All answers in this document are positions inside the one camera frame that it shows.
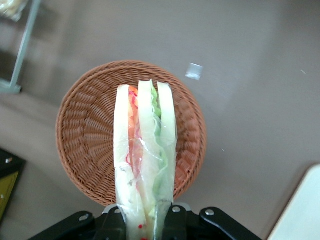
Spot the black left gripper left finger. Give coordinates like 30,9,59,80
95,204,129,240

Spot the beige plastic tray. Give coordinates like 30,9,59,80
266,163,320,240

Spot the brown table cover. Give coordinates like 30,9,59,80
0,0,320,240

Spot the grey metal wire rack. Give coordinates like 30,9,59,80
0,0,42,95

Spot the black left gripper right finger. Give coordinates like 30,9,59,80
161,203,201,240

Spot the bagged brown snack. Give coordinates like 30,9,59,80
0,0,29,22

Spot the triangle sandwich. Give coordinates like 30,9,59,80
113,78,179,240

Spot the yellow emergency stop box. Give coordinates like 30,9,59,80
0,148,27,226

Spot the round brown wicker basket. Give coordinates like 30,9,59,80
55,59,208,208

